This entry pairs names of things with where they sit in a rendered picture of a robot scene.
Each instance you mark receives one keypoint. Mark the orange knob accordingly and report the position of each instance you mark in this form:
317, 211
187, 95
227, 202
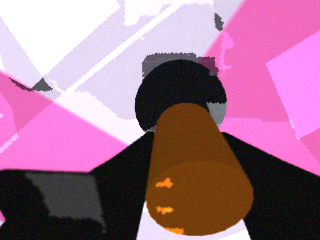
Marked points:
196, 186

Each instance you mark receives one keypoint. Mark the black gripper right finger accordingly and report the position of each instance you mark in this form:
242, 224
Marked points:
286, 203

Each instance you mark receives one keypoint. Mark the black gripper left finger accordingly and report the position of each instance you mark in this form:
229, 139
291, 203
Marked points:
110, 196

